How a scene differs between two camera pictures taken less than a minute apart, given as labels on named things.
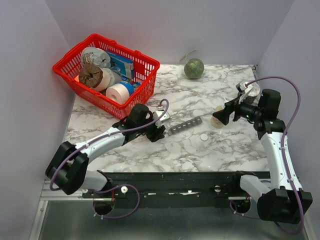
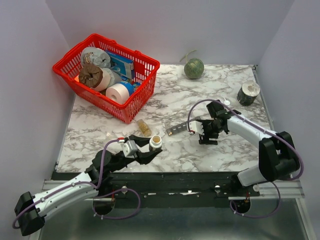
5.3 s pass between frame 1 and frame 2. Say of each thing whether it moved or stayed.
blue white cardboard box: stayed
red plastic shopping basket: stayed
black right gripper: moved
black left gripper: moved
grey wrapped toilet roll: stayed
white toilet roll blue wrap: stayed
